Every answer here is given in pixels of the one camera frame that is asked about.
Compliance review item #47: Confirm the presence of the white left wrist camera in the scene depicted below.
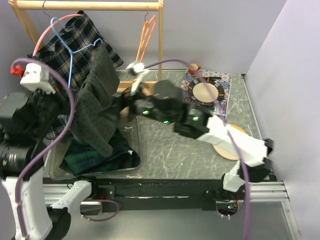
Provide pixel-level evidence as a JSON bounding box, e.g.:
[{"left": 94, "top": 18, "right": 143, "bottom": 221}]
[{"left": 10, "top": 63, "right": 56, "bottom": 94}]

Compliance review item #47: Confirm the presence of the dark green cutlery back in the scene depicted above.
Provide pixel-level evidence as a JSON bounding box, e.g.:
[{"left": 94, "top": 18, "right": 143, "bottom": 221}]
[{"left": 209, "top": 76, "right": 222, "bottom": 81}]

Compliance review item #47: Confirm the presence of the wooden clothes rack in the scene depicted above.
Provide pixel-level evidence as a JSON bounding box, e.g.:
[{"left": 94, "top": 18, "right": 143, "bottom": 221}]
[{"left": 8, "top": 0, "right": 166, "bottom": 116}]

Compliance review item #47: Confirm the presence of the yellow plate with twig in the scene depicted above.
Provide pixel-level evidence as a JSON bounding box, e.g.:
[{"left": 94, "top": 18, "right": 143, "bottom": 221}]
[{"left": 212, "top": 123, "right": 248, "bottom": 161}]

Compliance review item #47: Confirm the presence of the light blue wire hanger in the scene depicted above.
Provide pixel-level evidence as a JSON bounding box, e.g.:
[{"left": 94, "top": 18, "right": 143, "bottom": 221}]
[{"left": 49, "top": 16, "right": 104, "bottom": 126}]

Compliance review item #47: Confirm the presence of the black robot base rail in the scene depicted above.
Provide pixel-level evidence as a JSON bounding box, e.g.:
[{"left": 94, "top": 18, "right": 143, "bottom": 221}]
[{"left": 42, "top": 176, "right": 238, "bottom": 217}]

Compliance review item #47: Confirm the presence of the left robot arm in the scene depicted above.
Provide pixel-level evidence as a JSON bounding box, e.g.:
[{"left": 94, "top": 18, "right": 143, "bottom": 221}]
[{"left": 0, "top": 89, "right": 100, "bottom": 240}]

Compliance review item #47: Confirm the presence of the orange plastic hanger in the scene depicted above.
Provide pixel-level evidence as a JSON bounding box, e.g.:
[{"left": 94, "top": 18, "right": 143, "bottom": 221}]
[{"left": 135, "top": 8, "right": 157, "bottom": 62}]

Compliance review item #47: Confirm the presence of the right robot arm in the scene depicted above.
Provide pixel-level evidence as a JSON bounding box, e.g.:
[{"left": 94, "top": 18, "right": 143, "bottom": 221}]
[{"left": 105, "top": 80, "right": 273, "bottom": 200}]

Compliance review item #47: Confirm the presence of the black rimmed cream plate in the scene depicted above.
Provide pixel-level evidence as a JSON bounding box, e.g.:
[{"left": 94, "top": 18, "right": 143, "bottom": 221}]
[{"left": 187, "top": 77, "right": 226, "bottom": 107}]

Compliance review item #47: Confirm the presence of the pink hanger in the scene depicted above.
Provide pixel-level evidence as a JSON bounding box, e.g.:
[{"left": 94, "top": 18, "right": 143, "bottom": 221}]
[{"left": 32, "top": 0, "right": 84, "bottom": 56}]

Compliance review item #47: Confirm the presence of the navy cream plaid skirt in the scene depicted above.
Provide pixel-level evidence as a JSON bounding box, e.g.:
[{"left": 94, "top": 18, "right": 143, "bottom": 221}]
[{"left": 27, "top": 10, "right": 125, "bottom": 141}]

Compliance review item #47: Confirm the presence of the clear plastic bin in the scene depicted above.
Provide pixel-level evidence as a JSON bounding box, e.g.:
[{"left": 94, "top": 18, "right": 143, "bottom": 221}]
[{"left": 46, "top": 114, "right": 143, "bottom": 180}]

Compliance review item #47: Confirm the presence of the green navy plaid skirt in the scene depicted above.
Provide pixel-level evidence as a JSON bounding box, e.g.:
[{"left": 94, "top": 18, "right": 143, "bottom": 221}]
[{"left": 59, "top": 128, "right": 141, "bottom": 176}]

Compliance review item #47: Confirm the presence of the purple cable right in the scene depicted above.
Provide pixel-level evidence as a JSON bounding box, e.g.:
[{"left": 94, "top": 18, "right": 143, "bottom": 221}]
[{"left": 143, "top": 58, "right": 252, "bottom": 240}]

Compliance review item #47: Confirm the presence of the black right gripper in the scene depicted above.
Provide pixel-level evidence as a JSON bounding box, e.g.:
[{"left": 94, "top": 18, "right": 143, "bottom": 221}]
[{"left": 95, "top": 78, "right": 172, "bottom": 129}]

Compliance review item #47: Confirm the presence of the patterned blue placemat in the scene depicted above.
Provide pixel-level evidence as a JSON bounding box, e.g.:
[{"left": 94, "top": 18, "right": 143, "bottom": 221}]
[{"left": 181, "top": 69, "right": 232, "bottom": 117}]

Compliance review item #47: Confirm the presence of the orange cup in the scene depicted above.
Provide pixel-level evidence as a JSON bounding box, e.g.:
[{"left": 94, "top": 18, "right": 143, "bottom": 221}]
[{"left": 187, "top": 63, "right": 201, "bottom": 76}]

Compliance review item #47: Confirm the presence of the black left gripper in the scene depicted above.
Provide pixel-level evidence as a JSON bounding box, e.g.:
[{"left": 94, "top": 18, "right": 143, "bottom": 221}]
[{"left": 28, "top": 80, "right": 78, "bottom": 139}]

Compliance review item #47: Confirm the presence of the grey dotted skirt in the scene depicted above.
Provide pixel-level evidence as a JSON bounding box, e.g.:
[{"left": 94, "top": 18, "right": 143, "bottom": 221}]
[{"left": 70, "top": 45, "right": 120, "bottom": 157}]

